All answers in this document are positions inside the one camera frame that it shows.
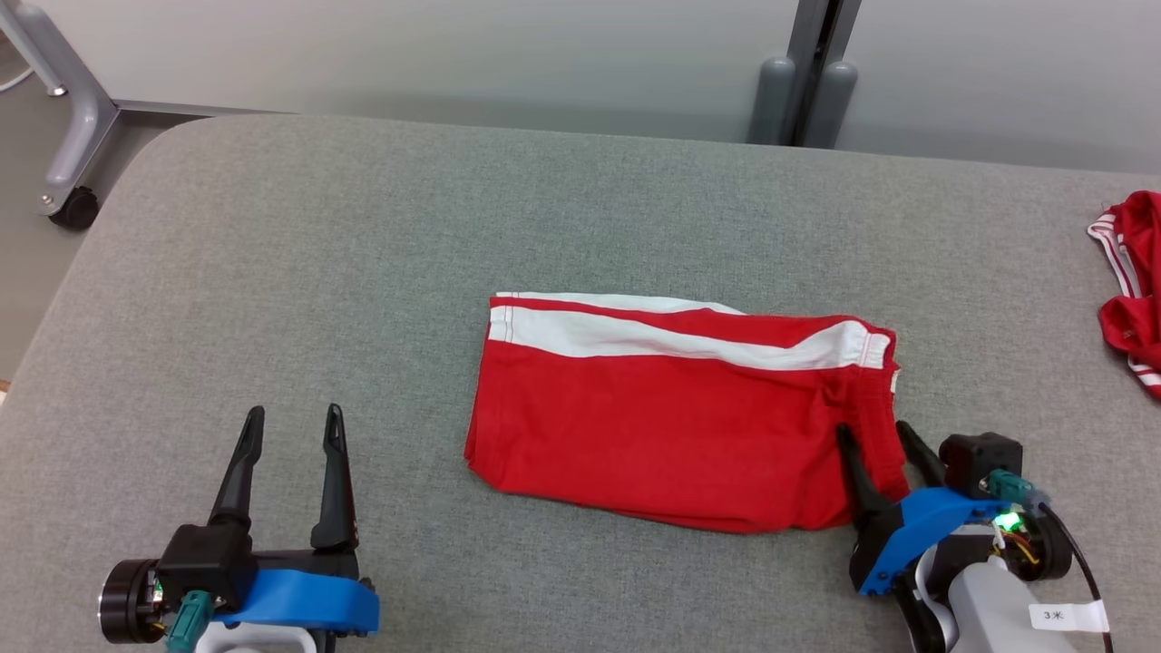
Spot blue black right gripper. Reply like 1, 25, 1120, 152
835, 420, 1012, 597

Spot red jersey with black number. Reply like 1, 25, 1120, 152
1088, 190, 1161, 400

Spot black right cable teal plug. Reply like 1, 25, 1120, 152
989, 470, 1115, 653

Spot black cable teal plug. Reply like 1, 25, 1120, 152
989, 470, 1115, 653
166, 590, 217, 653

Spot grey wheeled cart leg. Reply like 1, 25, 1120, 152
0, 0, 121, 214

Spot black caster wheel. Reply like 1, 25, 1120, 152
47, 186, 101, 230

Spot black left cable teal plug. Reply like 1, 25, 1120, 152
166, 590, 217, 653

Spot red shorts with white stripe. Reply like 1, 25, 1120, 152
464, 291, 911, 534

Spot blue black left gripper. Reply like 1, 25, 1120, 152
209, 404, 380, 640

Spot white right cable tag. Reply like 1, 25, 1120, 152
1029, 600, 1111, 634

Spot grey partition post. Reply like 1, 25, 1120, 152
746, 0, 863, 149

